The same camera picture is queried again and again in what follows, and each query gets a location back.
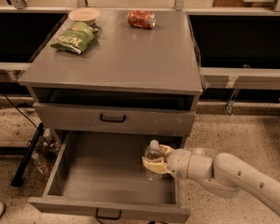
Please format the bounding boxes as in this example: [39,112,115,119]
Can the black cable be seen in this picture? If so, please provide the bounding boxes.
[0,82,50,147]

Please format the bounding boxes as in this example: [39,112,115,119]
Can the closed grey top drawer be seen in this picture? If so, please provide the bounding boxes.
[34,103,195,136]

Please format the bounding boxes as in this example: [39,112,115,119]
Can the plastic bottles on floor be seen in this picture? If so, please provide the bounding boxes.
[31,129,61,175]

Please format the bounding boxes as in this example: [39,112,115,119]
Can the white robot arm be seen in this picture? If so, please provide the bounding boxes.
[142,145,280,216]

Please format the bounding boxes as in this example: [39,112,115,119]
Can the metal railing frame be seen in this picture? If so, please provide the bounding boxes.
[0,0,280,91]

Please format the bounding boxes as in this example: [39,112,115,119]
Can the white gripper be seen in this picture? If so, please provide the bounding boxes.
[142,145,192,179]

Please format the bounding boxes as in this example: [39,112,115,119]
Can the grey drawer cabinet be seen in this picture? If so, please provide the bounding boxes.
[20,10,203,147]

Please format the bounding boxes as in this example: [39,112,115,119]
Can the open grey middle drawer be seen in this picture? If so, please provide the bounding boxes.
[29,132,190,223]

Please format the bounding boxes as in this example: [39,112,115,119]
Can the black middle drawer handle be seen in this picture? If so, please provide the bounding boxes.
[95,208,122,220]

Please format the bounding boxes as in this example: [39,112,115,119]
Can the black stand leg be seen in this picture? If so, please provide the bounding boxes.
[11,123,44,187]

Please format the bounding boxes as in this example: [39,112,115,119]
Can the black top drawer handle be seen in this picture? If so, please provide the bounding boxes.
[99,114,126,123]

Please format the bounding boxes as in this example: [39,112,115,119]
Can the black drawer handle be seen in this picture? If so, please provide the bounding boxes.
[95,208,122,220]
[99,114,126,123]

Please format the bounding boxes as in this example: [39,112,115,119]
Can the clear plastic water bottle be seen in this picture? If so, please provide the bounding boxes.
[145,140,164,181]

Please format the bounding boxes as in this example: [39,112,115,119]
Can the red soda can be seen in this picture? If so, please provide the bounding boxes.
[127,10,156,29]

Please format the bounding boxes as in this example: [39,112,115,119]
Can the green chip bag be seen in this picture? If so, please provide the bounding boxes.
[50,21,98,54]

